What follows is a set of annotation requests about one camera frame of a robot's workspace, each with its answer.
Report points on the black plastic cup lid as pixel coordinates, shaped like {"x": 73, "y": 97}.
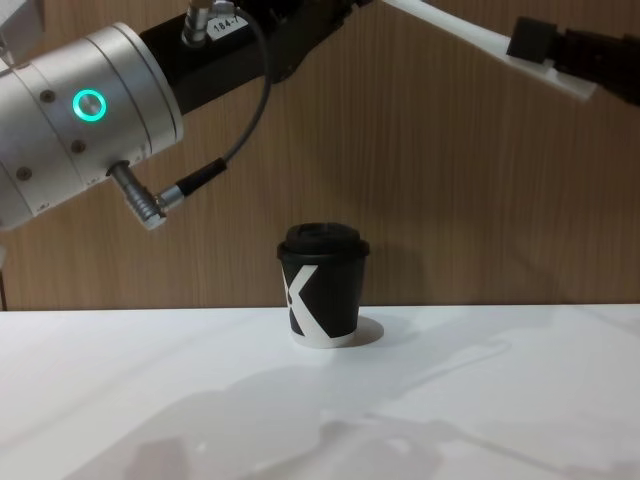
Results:
{"x": 325, "y": 242}

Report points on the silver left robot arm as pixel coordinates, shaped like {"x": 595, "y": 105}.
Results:
{"x": 75, "y": 145}

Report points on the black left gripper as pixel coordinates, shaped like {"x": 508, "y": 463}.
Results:
{"x": 225, "y": 60}

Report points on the black paper cup white mark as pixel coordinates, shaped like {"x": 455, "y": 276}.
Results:
{"x": 335, "y": 300}

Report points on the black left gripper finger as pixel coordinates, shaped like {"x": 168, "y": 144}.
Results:
{"x": 610, "y": 65}

